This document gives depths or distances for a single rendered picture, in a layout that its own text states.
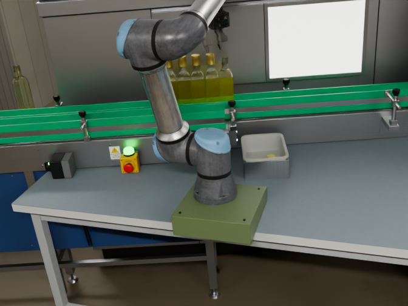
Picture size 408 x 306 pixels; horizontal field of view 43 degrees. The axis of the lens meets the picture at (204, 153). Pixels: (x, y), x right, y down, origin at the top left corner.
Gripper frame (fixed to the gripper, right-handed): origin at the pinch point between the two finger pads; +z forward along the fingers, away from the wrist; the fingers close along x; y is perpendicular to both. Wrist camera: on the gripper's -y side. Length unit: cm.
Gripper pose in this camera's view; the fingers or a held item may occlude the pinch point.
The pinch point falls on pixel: (212, 47)
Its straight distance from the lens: 203.8
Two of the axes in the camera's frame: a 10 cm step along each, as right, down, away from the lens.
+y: 5.3, 3.5, -7.7
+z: 0.8, 8.9, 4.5
